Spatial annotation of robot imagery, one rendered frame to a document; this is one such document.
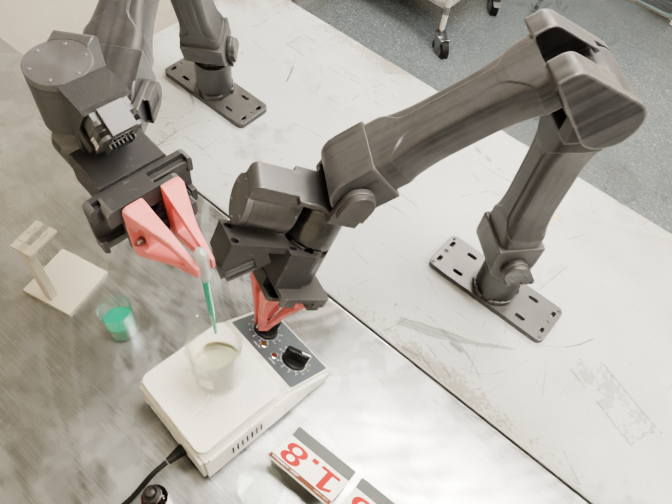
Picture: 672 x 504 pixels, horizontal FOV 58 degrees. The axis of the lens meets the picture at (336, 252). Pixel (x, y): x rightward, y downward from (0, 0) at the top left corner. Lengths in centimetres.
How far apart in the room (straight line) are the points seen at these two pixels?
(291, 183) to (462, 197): 46
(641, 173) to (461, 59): 87
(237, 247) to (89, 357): 31
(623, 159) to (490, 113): 207
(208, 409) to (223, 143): 50
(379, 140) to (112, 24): 29
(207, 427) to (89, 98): 38
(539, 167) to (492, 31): 234
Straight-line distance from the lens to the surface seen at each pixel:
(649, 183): 263
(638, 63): 317
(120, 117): 51
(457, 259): 95
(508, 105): 60
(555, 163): 69
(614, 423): 93
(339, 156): 63
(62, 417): 86
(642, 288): 106
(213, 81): 111
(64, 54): 58
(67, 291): 93
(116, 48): 67
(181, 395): 74
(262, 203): 64
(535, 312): 94
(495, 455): 85
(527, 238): 79
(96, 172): 56
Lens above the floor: 167
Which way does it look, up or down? 56 degrees down
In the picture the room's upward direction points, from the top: 9 degrees clockwise
